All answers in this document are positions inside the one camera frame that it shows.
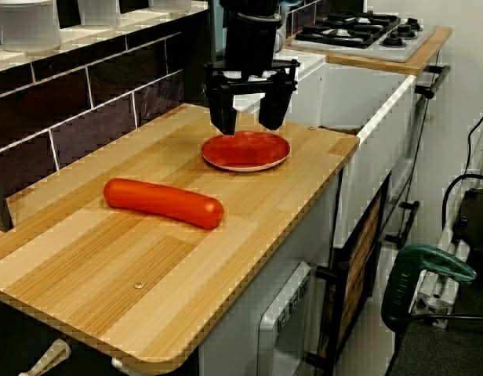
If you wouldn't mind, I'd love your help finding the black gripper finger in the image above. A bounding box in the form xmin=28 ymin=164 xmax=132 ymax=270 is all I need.
xmin=207 ymin=84 xmax=239 ymax=136
xmin=259 ymin=76 xmax=294 ymax=131

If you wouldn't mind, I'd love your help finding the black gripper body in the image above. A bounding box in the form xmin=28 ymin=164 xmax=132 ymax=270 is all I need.
xmin=204 ymin=13 xmax=301 ymax=103

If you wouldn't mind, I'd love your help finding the red toy sausage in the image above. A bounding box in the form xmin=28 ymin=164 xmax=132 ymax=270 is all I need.
xmin=103 ymin=178 xmax=225 ymax=230

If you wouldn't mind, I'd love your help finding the red round plate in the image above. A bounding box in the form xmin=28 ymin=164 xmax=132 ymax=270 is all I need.
xmin=200 ymin=130 xmax=292 ymax=173

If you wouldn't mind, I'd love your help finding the white toy sink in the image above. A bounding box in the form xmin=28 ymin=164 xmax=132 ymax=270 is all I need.
xmin=229 ymin=50 xmax=418 ymax=132

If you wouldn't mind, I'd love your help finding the black toy stove top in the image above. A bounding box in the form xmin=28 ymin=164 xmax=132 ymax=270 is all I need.
xmin=290 ymin=10 xmax=437 ymax=63

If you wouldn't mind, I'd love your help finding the wood panel cabinet door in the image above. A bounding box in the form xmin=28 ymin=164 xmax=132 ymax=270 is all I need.
xmin=306 ymin=172 xmax=394 ymax=375

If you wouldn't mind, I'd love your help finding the white dishwasher door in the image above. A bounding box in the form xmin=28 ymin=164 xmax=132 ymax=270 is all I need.
xmin=257 ymin=261 xmax=314 ymax=376

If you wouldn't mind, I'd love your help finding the green power drill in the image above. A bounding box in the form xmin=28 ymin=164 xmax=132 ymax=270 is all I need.
xmin=380 ymin=243 xmax=478 ymax=334

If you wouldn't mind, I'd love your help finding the large translucent white container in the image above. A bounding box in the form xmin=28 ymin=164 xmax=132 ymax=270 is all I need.
xmin=0 ymin=0 xmax=62 ymax=54

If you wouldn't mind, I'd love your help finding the black box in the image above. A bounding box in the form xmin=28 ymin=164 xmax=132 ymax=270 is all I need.
xmin=452 ymin=186 xmax=483 ymax=254

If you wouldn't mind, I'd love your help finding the aluminium extrusion bar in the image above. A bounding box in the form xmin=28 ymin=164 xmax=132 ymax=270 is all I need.
xmin=412 ymin=219 xmax=472 ymax=330

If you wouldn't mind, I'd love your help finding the black oven handle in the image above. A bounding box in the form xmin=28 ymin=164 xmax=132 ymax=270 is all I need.
xmin=413 ymin=64 xmax=451 ymax=99

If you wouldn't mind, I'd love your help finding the black cabinet handle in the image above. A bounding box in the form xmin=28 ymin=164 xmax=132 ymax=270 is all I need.
xmin=383 ymin=200 xmax=421 ymax=248

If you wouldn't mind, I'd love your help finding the thick black cable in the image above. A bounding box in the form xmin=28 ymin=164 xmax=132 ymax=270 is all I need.
xmin=441 ymin=172 xmax=483 ymax=236

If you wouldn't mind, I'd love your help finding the thin black cable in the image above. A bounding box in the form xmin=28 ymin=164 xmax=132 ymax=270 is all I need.
xmin=463 ymin=100 xmax=483 ymax=175

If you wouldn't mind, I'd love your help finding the white drawer handle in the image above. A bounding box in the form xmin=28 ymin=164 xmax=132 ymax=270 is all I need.
xmin=17 ymin=338 xmax=72 ymax=376

